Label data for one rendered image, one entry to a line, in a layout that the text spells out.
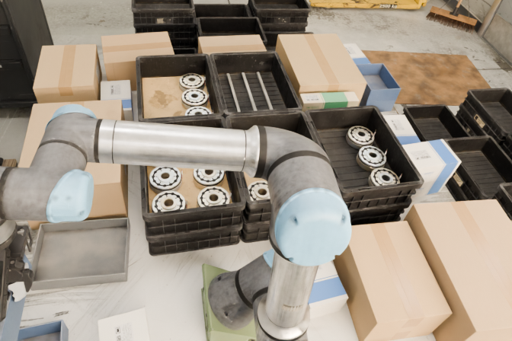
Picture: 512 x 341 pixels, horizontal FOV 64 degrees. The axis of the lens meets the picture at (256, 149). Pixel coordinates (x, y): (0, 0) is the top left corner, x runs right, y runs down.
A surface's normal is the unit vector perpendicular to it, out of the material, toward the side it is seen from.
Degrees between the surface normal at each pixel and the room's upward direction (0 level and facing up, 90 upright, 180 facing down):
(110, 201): 90
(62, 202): 51
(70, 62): 0
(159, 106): 0
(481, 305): 0
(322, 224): 78
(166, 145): 41
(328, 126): 90
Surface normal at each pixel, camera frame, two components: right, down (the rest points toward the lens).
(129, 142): 0.20, -0.05
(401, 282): 0.10, -0.70
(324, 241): 0.11, 0.56
